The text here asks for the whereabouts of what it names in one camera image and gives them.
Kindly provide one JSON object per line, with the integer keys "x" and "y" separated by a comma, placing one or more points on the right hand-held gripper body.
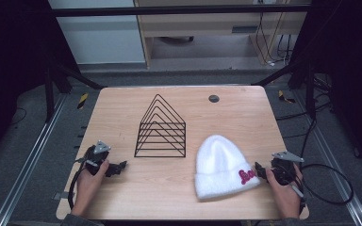
{"x": 284, "y": 168}

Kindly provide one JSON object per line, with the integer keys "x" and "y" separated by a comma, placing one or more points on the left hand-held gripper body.
{"x": 95, "y": 155}

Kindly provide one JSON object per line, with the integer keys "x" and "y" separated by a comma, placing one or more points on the white knit beanie hat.
{"x": 221, "y": 166}

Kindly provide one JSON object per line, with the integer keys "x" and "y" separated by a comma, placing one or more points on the person's right hand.
{"x": 285, "y": 196}

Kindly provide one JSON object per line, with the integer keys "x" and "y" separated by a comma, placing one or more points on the person's left hand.
{"x": 88, "y": 188}

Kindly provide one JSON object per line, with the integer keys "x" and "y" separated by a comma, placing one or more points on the yellow black hazard tape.
{"x": 82, "y": 100}
{"x": 285, "y": 97}

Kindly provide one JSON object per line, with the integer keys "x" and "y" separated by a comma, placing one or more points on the grey round table grommet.
{"x": 213, "y": 99}

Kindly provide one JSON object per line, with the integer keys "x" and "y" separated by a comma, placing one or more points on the black metal stand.
{"x": 56, "y": 81}
{"x": 304, "y": 81}

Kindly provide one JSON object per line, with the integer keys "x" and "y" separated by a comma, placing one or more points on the white cabinet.
{"x": 100, "y": 40}

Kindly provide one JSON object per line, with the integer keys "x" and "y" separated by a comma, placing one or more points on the aluminium floor rail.
{"x": 31, "y": 157}
{"x": 336, "y": 163}

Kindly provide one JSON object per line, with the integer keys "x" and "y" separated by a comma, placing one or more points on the black metal frame bar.
{"x": 176, "y": 11}

